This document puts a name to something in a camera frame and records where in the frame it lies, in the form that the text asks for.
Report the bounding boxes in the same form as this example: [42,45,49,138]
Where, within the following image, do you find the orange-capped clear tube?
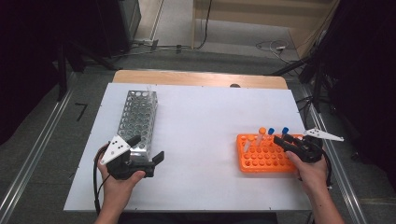
[255,126,268,147]
[243,135,256,153]

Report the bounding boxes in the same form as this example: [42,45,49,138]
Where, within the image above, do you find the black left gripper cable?
[92,146,112,217]

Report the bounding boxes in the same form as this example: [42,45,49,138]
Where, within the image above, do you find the beige wooden counter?
[191,0,340,49]

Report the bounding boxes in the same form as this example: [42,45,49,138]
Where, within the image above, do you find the aluminium floor rail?
[0,71,78,218]
[298,83,370,224]

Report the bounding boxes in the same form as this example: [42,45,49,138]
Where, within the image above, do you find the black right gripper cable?
[320,148,333,189]

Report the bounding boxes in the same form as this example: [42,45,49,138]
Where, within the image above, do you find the perforated metal tube rack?
[116,89,159,161]

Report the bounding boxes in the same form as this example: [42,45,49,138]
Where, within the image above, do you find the person's left hand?
[96,145,147,205]

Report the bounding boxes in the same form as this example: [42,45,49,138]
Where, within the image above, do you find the orange plastic tube rack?
[235,133,304,174]

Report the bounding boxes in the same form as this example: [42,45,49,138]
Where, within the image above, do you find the white floor cable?
[255,39,302,64]

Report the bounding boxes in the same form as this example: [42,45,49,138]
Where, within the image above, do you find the black metal stand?
[270,46,331,113]
[55,40,116,102]

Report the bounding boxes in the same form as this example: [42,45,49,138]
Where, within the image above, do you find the black curtain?
[0,0,104,144]
[323,0,396,188]

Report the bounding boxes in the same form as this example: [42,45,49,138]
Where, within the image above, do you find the dark cabinet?
[96,0,142,59]

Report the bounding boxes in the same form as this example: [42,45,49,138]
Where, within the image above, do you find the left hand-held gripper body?
[100,134,157,181]

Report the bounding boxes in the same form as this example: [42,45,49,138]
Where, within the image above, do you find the person's right hand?
[284,150,331,198]

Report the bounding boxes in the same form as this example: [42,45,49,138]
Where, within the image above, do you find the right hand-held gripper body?
[290,128,346,163]

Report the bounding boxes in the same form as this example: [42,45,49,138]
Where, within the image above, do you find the black power cable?
[195,0,214,50]

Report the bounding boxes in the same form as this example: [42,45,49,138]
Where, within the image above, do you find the wooden table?
[111,69,289,91]

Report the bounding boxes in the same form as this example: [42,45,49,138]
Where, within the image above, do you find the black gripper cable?
[92,146,112,217]
[320,148,333,189]

